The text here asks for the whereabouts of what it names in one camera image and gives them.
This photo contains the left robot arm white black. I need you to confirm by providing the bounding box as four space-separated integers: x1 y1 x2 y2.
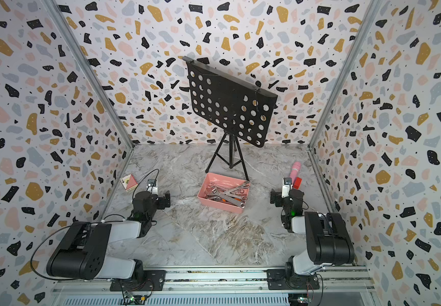
29 191 171 284

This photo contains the pink plastic storage box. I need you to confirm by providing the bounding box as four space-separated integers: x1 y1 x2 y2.
197 173 251 214

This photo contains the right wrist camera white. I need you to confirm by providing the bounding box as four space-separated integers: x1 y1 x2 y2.
282 177 292 198

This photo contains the black perforated music stand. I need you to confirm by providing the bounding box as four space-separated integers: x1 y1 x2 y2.
183 57 278 181

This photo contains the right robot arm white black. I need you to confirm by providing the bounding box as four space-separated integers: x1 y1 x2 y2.
270 189 355 281

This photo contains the small red block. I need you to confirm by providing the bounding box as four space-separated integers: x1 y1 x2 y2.
292 177 303 189

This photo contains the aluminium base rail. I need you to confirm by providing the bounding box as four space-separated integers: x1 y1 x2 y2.
50 265 378 306

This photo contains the small red yellow card box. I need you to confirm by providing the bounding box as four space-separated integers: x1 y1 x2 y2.
121 174 138 191

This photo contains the pink cylindrical bottle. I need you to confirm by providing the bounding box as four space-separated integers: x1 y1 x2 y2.
289 161 301 184

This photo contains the large silver combination wrench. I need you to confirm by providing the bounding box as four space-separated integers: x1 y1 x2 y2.
209 181 250 198

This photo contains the orange handled adjustable wrench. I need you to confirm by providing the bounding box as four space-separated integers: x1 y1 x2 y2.
206 194 245 209

